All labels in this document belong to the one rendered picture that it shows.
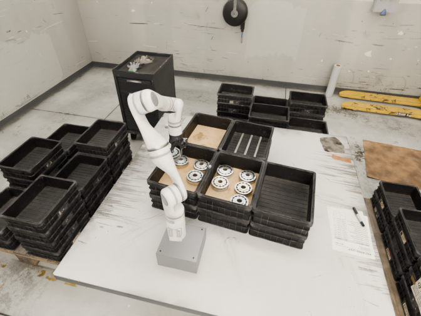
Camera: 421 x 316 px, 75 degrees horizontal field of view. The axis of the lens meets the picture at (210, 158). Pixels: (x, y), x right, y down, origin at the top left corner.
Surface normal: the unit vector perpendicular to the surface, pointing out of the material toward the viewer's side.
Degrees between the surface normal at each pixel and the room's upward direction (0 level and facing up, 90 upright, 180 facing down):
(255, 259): 0
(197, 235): 0
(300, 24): 90
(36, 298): 0
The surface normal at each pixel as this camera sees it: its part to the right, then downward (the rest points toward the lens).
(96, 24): -0.22, 0.62
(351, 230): 0.02, -0.77
